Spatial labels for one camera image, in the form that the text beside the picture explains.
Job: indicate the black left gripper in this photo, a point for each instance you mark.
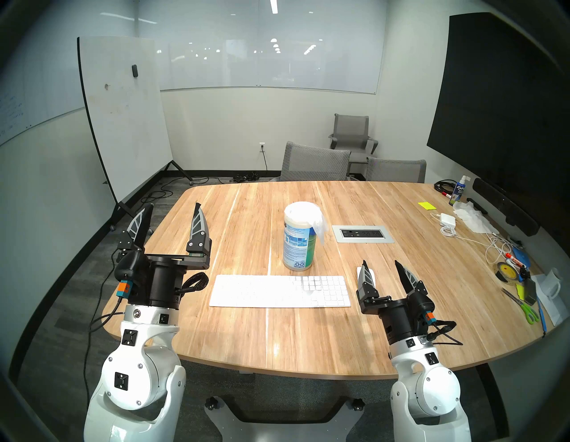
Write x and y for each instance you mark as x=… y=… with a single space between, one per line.
x=164 y=285

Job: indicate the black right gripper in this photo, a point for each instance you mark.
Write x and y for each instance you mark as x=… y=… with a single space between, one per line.
x=398 y=323

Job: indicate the white disinfecting wipe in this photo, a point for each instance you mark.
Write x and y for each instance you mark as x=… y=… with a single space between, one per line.
x=319 y=223

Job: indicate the disinfecting wipes canister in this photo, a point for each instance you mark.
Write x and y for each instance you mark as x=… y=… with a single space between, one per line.
x=298 y=249

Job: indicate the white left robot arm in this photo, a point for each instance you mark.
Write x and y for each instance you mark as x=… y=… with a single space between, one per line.
x=133 y=378

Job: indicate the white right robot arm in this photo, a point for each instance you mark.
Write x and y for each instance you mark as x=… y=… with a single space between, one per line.
x=427 y=392

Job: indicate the white computer mouse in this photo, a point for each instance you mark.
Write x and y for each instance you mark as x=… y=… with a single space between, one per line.
x=374 y=280

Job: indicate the grey table power outlet box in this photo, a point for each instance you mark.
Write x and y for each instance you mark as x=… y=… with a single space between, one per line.
x=363 y=233

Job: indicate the yellow sticky note pad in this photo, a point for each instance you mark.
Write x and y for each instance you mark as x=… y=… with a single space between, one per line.
x=427 y=205

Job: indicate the white power adapter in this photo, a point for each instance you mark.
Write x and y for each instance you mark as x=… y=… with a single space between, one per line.
x=447 y=219

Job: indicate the crumpled white tissue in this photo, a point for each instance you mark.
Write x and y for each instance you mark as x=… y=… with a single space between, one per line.
x=474 y=218

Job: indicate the grey mesh office chair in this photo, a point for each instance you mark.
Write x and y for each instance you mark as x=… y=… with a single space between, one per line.
x=314 y=162
x=396 y=171

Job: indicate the whiteboard cleaner spray bottle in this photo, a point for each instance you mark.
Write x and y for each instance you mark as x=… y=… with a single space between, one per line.
x=458 y=194

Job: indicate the mobile whiteboard on stand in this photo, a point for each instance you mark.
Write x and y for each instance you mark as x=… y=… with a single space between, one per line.
x=124 y=120

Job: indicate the white keyboard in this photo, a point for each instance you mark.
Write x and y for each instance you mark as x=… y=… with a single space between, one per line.
x=267 y=292

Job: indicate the black yellow tape roll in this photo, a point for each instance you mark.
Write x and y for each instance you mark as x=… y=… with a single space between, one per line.
x=507 y=272

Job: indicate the white marker with red cap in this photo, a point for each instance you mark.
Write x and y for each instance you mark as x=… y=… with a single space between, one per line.
x=514 y=259

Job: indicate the blue packet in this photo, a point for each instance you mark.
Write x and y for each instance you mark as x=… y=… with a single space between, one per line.
x=522 y=258

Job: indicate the black video sound bar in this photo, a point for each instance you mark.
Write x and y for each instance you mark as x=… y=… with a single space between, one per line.
x=503 y=205

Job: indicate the black felt eraser block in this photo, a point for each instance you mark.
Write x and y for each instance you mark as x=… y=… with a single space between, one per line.
x=530 y=290

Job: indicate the blue pen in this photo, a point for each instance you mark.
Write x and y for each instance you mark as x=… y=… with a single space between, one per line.
x=541 y=316

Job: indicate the grey office chair with armrests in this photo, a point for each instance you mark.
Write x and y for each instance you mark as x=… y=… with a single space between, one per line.
x=352 y=129

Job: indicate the black table leg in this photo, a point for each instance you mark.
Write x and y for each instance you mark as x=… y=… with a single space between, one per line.
x=494 y=401

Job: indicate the white mug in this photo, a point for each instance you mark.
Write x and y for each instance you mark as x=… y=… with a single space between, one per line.
x=551 y=283

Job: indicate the white paper sheet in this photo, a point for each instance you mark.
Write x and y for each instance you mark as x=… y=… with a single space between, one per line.
x=554 y=309

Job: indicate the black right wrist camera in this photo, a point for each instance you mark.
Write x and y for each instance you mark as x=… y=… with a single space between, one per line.
x=423 y=305

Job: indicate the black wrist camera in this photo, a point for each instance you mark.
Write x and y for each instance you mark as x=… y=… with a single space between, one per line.
x=423 y=305
x=131 y=267

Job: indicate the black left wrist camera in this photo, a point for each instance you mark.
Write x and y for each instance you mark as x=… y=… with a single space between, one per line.
x=131 y=267

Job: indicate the side wall whiteboard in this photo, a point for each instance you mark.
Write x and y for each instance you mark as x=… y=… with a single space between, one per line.
x=26 y=102

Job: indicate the large glass wall board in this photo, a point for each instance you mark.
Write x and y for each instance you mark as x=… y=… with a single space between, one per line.
x=276 y=67

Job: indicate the large black wall screen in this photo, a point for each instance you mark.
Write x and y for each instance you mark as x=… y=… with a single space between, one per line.
x=498 y=111

